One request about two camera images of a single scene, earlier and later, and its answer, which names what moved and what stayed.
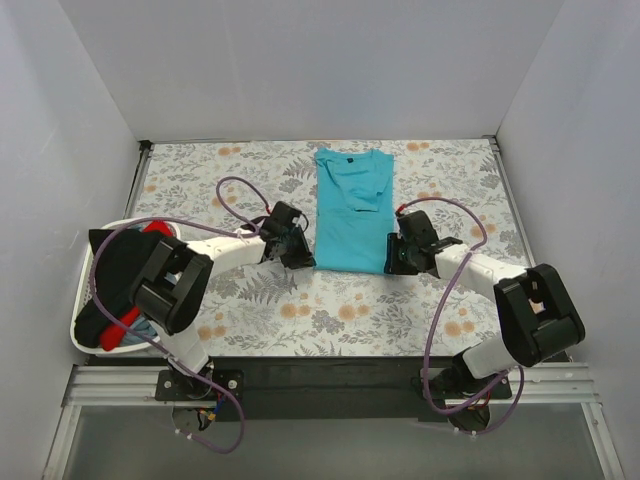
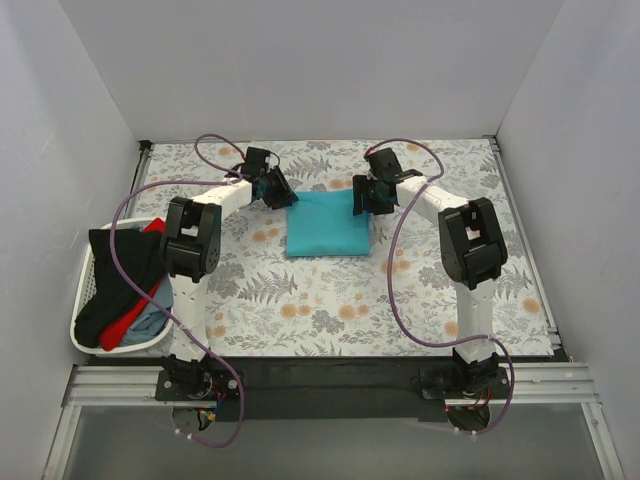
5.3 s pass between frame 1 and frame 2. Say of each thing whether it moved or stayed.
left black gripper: moved
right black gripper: moved
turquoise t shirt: moved
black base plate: stayed
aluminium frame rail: stayed
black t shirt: stayed
